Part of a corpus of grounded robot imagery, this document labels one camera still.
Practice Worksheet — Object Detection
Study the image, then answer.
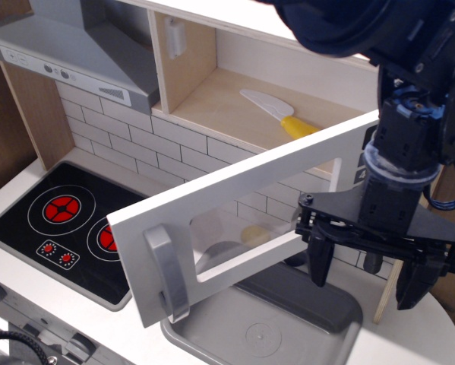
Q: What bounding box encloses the wooden microwave cabinet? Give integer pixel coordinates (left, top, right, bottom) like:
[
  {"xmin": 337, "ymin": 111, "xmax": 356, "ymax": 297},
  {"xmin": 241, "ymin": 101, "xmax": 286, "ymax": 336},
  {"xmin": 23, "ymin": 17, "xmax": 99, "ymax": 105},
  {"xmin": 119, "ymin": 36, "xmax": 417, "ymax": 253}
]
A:
[{"xmin": 116, "ymin": 0, "xmax": 447, "ymax": 325}]

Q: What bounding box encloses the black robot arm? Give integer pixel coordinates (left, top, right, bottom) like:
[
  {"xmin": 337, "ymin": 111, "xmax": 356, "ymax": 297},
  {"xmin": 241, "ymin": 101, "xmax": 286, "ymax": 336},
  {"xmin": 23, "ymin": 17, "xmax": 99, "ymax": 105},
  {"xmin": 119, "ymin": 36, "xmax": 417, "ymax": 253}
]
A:
[{"xmin": 273, "ymin": 1, "xmax": 455, "ymax": 310}]

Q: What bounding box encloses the yellow toy potato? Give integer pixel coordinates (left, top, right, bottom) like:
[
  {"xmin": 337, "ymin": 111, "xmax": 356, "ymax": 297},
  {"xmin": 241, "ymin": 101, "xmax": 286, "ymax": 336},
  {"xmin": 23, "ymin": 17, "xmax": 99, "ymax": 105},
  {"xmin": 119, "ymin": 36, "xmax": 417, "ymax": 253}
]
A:
[{"xmin": 241, "ymin": 225, "xmax": 271, "ymax": 248}]

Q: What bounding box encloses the grey range hood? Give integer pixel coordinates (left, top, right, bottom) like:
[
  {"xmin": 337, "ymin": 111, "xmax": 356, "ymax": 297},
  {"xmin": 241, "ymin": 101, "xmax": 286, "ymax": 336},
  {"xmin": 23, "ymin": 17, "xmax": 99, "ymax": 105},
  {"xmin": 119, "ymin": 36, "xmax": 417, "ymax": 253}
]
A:
[{"xmin": 0, "ymin": 1, "xmax": 160, "ymax": 114}]

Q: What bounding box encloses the white toy microwave door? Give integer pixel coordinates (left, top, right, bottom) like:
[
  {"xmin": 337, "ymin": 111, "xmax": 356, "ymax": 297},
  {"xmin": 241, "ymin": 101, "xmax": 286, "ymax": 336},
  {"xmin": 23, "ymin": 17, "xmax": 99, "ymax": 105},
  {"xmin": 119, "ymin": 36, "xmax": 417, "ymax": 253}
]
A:
[{"xmin": 108, "ymin": 111, "xmax": 378, "ymax": 327}]

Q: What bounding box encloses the dark grey toy faucet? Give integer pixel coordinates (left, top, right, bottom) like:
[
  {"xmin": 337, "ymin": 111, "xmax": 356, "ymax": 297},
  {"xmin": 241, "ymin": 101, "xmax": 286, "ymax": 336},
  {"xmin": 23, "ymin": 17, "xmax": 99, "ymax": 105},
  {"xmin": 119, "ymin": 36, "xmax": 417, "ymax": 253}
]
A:
[{"xmin": 284, "ymin": 252, "xmax": 383, "ymax": 275}]

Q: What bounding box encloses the black toy stovetop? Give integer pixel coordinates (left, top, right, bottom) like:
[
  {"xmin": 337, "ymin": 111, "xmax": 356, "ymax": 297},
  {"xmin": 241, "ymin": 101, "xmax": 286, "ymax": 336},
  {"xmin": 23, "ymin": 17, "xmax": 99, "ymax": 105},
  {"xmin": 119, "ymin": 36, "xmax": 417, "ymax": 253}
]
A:
[{"xmin": 0, "ymin": 162, "xmax": 146, "ymax": 312}]

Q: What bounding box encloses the black braided cable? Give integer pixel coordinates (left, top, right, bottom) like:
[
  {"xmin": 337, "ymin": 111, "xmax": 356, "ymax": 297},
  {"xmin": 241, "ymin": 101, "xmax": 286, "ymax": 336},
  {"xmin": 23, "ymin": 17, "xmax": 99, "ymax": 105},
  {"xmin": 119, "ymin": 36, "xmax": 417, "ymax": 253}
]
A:
[{"xmin": 0, "ymin": 330, "xmax": 49, "ymax": 365}]

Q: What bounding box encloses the white magnetic door latch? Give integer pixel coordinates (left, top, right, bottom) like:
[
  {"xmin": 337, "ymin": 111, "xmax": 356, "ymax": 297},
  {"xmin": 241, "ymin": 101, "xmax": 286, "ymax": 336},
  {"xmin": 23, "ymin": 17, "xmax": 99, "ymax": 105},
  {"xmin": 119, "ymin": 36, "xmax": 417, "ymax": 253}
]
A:
[{"xmin": 164, "ymin": 16, "xmax": 187, "ymax": 59}]

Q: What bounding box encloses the grey toy sink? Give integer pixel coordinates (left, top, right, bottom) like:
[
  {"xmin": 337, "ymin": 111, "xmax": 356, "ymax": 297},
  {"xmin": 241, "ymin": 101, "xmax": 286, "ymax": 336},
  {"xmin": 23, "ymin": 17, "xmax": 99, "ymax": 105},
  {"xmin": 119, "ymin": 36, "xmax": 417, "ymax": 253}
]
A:
[{"xmin": 161, "ymin": 263, "xmax": 363, "ymax": 364}]

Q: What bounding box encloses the grey microwave door handle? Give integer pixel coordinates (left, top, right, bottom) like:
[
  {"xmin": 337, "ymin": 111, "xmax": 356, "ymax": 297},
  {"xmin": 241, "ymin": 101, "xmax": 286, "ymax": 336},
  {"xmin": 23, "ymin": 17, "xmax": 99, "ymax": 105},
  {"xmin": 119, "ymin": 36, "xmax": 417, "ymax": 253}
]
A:
[{"xmin": 144, "ymin": 224, "xmax": 190, "ymax": 323}]

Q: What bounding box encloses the grey oven control panel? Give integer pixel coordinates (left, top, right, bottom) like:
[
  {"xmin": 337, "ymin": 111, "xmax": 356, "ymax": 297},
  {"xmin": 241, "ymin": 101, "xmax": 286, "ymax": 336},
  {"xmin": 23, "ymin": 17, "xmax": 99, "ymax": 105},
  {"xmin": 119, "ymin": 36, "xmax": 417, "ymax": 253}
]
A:
[{"xmin": 0, "ymin": 285, "xmax": 130, "ymax": 364}]

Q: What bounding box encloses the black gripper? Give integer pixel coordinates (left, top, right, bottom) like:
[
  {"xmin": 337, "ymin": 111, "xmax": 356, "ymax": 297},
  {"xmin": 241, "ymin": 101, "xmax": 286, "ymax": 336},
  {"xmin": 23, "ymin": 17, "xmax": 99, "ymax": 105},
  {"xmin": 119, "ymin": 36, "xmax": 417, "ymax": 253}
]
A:
[{"xmin": 295, "ymin": 182, "xmax": 455, "ymax": 310}]

